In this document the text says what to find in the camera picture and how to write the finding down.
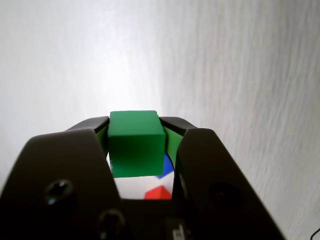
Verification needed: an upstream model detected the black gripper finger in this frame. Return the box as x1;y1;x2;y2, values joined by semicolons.
0;115;132;240
159;116;286;240

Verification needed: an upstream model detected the blue wooden cube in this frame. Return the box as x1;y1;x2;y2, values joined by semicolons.
155;153;175;180

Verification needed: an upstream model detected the red wooden cube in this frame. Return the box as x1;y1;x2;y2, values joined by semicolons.
144;185;174;200

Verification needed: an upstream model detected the green wooden cube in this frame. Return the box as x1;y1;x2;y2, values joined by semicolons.
107;109;167;179

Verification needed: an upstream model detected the thin black wire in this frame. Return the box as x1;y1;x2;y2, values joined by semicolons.
309;225;320;240

